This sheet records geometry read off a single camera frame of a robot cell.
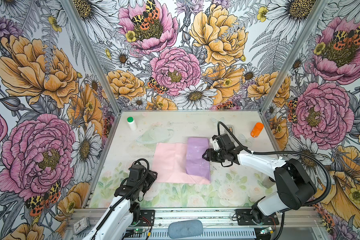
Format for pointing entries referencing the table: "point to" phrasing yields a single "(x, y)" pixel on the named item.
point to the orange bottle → (256, 129)
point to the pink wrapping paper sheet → (169, 164)
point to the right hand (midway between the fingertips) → (206, 161)
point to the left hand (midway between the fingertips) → (155, 180)
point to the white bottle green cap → (132, 123)
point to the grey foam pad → (185, 228)
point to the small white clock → (80, 225)
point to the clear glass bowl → (154, 135)
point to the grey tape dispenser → (231, 128)
